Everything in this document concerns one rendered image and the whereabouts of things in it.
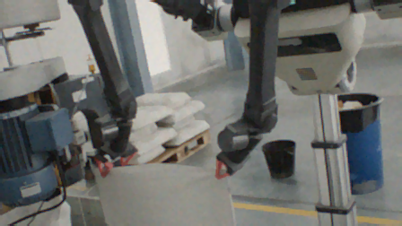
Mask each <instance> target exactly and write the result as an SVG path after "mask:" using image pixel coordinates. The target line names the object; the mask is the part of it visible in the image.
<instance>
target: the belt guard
mask: <svg viewBox="0 0 402 226"><path fill-rule="evenodd" d="M40 61H44V62H41V63H40ZM27 65H31V66H27V67H25V68H21V69H17V70H13V69H12V70H13V71H12V70H8V71H1V72H0V100H8V99H10V98H16V97H18V96H20V95H24V94H27V93H31V92H33V91H36V90H37V89H39V88H40V87H43V85H46V84H47V83H49V82H50V81H52V80H53V79H56V78H57V77H58V76H59V75H61V74H63V73H65V72H66V66H65V63H64V58H63V57H62V56H56V57H52V58H46V59H43V60H39V61H36V62H34V64H31V63H29V64H27ZM22 66H26V65H22Z"/></svg>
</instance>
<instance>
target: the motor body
mask: <svg viewBox="0 0 402 226"><path fill-rule="evenodd" d="M38 114H39V109H37V103H36V102H34V101H29V103H26V104H24V105H23V106H20V107H18V108H13V109H6V110H3V111H0V201H1V203H3V204H5V206H10V207H21V206H27V205H31V204H36V203H37V202H40V201H42V200H45V199H46V198H48V197H49V196H51V195H52V194H53V193H54V192H55V189H56V187H57V178H56V172H55V169H54V167H53V162H52V160H50V159H47V157H46V155H45V152H32V150H31V146H30V144H29V138H28V136H27V135H26V129H25V127H24V124H25V121H26V120H28V119H29V118H31V117H34V116H37V115H38Z"/></svg>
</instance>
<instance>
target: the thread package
mask: <svg viewBox="0 0 402 226"><path fill-rule="evenodd" d="M60 19H61V12H60V9H59V3H58V1H57V0H0V29H1V30H6V29H11V28H14V27H24V29H25V30H27V29H30V28H38V27H40V25H39V24H40V23H45V22H54V21H57V20H60Z"/></svg>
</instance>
